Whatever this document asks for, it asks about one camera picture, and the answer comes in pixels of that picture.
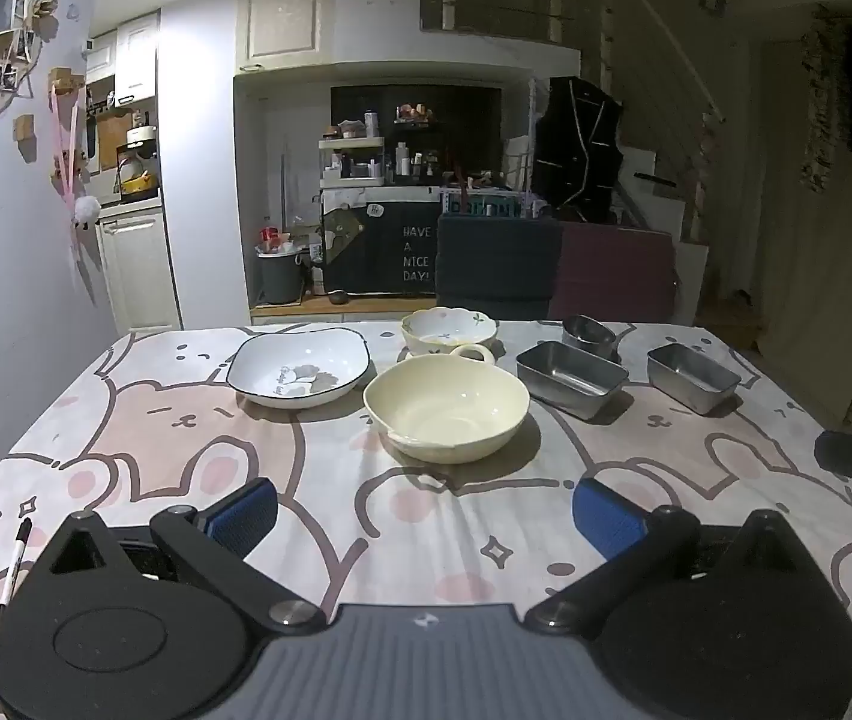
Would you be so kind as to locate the black marker pen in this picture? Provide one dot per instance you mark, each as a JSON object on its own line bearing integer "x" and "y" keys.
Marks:
{"x": 17, "y": 555}

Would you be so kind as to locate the dark patterned curtain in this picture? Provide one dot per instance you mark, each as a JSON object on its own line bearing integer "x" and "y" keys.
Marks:
{"x": 846, "y": 90}

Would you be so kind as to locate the white lower kitchen cabinet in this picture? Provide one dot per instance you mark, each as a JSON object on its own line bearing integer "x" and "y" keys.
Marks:
{"x": 137, "y": 270}

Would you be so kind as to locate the maroon chair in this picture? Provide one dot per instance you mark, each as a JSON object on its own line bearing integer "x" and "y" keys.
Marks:
{"x": 613, "y": 270}

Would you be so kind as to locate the round steel bowl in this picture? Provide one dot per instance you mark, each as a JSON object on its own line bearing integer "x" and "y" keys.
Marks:
{"x": 587, "y": 334}

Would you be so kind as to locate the grey trash bin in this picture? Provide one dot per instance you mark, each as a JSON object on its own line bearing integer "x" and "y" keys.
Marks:
{"x": 280, "y": 277}

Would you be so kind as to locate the white square plate dark rim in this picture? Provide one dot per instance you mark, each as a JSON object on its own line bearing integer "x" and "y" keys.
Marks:
{"x": 298, "y": 367}

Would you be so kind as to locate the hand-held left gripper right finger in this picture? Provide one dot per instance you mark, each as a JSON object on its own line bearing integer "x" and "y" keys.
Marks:
{"x": 606, "y": 519}

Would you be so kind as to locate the rectangular steel container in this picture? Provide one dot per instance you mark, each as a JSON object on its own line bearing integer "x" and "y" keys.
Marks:
{"x": 688, "y": 375}
{"x": 568, "y": 379}

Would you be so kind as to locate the hanging black jacket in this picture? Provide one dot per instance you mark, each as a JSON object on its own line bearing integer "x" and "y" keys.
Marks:
{"x": 576, "y": 150}

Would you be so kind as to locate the white storage rack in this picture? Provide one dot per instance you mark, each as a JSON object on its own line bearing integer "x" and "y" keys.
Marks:
{"x": 351, "y": 165}

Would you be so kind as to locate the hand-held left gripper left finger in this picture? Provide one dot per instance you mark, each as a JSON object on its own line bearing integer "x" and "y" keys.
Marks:
{"x": 244, "y": 516}

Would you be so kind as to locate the black printed cabinet cloth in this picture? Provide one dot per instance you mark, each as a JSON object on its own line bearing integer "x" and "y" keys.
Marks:
{"x": 388, "y": 255}

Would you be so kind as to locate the white upper cabinet door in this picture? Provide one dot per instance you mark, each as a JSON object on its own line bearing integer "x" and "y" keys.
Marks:
{"x": 287, "y": 22}

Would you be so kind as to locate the yellow pot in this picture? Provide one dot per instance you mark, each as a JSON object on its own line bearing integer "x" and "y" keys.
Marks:
{"x": 137, "y": 180}

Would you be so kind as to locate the cartoon animal printed tablecloth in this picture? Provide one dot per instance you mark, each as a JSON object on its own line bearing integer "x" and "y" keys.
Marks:
{"x": 171, "y": 427}

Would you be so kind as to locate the small floral scalloped bowl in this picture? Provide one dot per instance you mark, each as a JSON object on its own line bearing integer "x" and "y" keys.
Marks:
{"x": 441, "y": 326}

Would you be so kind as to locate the pink ribbon with white plush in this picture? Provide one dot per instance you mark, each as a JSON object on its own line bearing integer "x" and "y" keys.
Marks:
{"x": 85, "y": 210}

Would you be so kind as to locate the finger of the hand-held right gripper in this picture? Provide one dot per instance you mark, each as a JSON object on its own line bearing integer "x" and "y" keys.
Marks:
{"x": 842, "y": 454}

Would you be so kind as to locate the dark blue chair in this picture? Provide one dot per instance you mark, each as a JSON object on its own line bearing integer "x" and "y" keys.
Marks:
{"x": 497, "y": 270}

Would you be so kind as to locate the small dark floor bowl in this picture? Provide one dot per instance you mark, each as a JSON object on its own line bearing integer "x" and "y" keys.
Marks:
{"x": 339, "y": 298}

